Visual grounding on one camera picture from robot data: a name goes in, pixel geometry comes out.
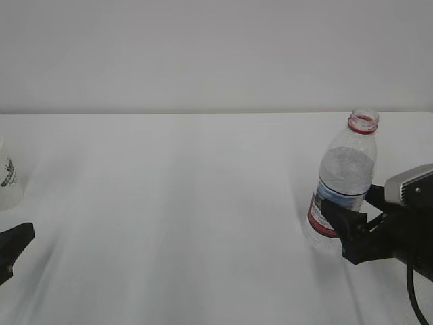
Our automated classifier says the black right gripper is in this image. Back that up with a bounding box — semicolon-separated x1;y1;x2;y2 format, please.
321;185;432;280

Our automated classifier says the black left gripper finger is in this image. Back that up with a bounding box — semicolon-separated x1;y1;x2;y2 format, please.
1;222;35;285

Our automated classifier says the clear Nongfu Spring water bottle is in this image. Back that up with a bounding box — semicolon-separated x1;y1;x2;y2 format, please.
305;108;380;254

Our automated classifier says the white paper cup green print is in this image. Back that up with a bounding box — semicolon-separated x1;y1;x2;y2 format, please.
0;136;24;211

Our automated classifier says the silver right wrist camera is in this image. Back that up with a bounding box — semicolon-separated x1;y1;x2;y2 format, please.
384;163;432;211

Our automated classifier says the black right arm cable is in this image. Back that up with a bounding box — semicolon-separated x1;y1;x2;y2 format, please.
406;262;430;325

